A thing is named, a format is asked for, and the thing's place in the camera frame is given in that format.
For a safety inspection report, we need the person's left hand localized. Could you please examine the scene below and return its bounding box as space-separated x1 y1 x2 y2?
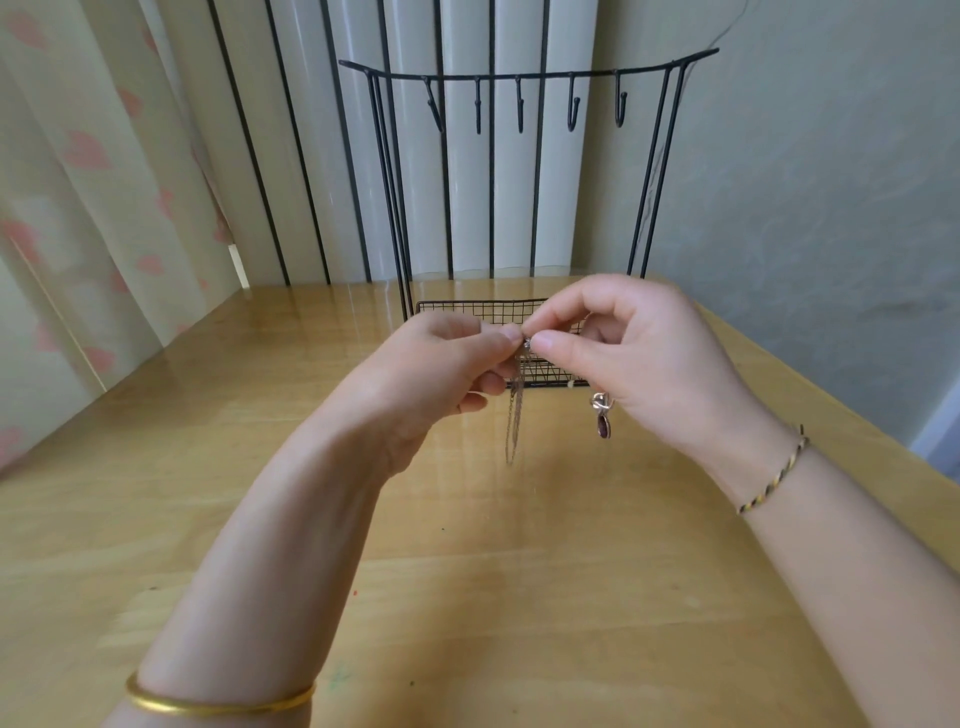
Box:
327 309 528 485

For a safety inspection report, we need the person's right hand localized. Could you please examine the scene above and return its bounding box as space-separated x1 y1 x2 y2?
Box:
520 271 800 507

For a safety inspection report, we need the chain necklace with pendant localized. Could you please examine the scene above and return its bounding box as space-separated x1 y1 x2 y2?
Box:
501 331 615 468

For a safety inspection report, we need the black wire jewelry rack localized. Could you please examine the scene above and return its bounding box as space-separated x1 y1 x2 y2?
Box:
337 46 722 393

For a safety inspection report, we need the person's right forearm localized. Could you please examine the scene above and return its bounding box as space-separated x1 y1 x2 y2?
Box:
735 432 960 728

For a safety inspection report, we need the person's left forearm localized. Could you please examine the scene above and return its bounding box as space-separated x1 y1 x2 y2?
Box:
102 417 410 728

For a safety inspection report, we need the white black-striped curtain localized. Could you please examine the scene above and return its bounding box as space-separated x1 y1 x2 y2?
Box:
141 0 605 291

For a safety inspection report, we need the pink floral curtain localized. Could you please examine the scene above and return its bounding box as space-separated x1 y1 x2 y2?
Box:
0 0 252 477

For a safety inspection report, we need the gold bangle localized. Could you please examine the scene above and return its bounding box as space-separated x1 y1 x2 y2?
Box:
123 670 320 719

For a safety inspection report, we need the braided cord bracelet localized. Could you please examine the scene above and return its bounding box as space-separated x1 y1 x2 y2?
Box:
733 423 812 521

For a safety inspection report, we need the white door frame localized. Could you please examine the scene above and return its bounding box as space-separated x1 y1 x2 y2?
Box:
906 379 960 485

